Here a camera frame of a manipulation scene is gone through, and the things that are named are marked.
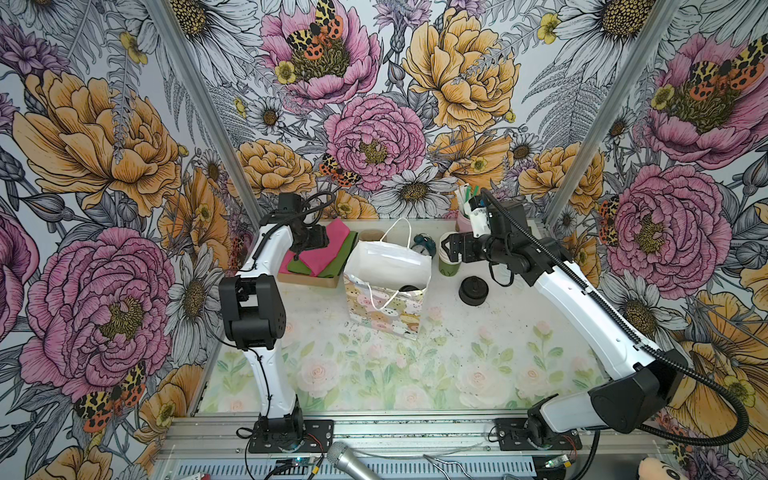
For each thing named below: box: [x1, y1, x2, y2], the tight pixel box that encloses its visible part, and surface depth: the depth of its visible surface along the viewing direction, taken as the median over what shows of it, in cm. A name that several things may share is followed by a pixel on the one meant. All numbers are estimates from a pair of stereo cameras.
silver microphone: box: [327, 441, 384, 480], surface depth 70 cm
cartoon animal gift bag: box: [344, 217, 432, 340], surface depth 83 cm
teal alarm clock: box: [411, 232, 437, 259], surface depth 107 cm
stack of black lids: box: [458, 275, 489, 307], surface depth 99 cm
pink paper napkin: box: [300, 218, 351, 277], surface depth 105 cm
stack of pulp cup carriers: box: [359, 229, 385, 241], surface depth 115 cm
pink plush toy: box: [638, 457, 685, 480], surface depth 65 cm
